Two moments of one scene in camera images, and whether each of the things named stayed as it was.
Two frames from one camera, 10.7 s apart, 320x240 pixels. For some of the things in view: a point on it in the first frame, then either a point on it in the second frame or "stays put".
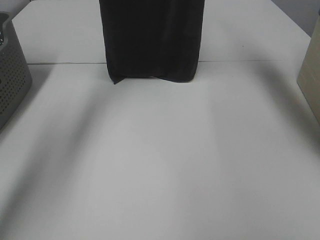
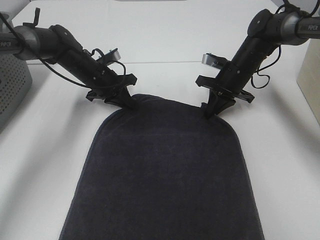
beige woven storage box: x=309 y=78 stays put
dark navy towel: x=161 y=39 -> x=165 y=170
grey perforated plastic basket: x=15 y=79 stays put
